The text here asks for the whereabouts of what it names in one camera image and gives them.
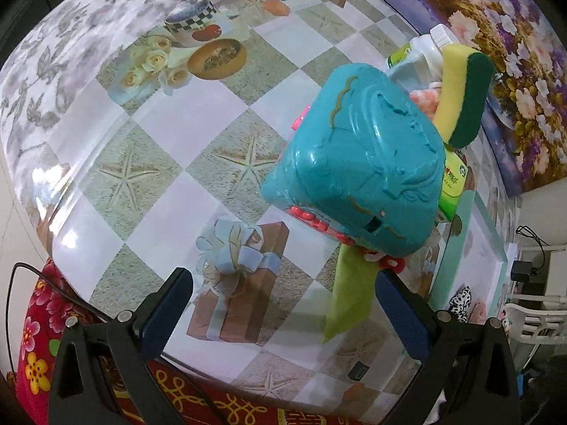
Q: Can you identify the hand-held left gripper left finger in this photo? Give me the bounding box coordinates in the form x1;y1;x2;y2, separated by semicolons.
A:
48;267;194;425

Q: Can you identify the grey leaf print cloth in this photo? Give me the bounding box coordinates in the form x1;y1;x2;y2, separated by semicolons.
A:
0;0;368;231

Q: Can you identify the pink white striped cloth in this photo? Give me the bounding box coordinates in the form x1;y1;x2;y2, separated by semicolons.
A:
410;82;444;121

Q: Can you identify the black white spotted cloth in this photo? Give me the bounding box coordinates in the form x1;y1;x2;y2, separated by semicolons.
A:
447;287;473;320

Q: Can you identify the white plastic chair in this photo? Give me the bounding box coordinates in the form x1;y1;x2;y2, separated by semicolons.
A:
503;245;567;347

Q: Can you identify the green cloth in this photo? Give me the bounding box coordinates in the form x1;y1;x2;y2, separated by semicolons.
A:
322;244;377;344

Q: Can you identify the floral painting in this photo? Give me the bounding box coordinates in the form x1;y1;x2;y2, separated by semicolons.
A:
384;0;567;198

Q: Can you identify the yellow green sponge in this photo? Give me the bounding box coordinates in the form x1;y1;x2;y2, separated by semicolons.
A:
432;44;494;148

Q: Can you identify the black cable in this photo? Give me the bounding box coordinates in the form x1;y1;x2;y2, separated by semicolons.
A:
6;262;111;373

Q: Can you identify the white bottle green label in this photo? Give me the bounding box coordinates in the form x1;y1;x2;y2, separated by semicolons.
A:
386;24;459;81

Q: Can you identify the printed checkered tablecloth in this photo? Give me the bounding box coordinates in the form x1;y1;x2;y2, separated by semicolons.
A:
27;0;506;408

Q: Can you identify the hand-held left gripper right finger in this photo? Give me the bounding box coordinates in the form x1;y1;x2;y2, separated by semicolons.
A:
374;269;520;425

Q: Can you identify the light teal storage box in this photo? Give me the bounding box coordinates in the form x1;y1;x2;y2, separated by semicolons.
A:
430;186;508;316

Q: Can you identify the teal plastic toy case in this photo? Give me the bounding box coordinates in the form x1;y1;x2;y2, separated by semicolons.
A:
260;63;446;275

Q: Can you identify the red floral blanket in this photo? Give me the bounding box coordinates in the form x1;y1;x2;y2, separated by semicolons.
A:
15;257;426;425

